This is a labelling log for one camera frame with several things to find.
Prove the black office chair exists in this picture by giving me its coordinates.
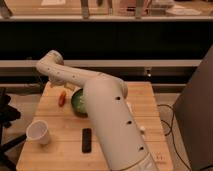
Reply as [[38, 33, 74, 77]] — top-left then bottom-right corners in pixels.
[[0, 87, 26, 171]]

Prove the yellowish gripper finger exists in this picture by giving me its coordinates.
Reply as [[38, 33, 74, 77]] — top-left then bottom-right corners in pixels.
[[64, 83, 75, 91]]

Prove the black remote control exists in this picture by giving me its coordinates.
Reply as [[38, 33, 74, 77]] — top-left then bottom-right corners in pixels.
[[82, 128, 92, 153]]

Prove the white rectangular sponge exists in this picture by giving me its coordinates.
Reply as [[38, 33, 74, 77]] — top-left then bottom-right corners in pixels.
[[127, 102, 133, 113]]

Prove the black floor cable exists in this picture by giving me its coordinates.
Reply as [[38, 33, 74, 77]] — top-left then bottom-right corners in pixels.
[[157, 104, 194, 171]]

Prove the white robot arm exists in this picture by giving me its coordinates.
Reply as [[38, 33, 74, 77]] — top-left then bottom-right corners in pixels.
[[36, 50, 159, 171]]

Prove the green bowl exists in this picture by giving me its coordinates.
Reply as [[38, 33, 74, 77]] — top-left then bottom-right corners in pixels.
[[71, 89, 88, 118]]

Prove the white paper cup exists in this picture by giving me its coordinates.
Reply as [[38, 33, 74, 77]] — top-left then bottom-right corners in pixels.
[[26, 120, 50, 145]]

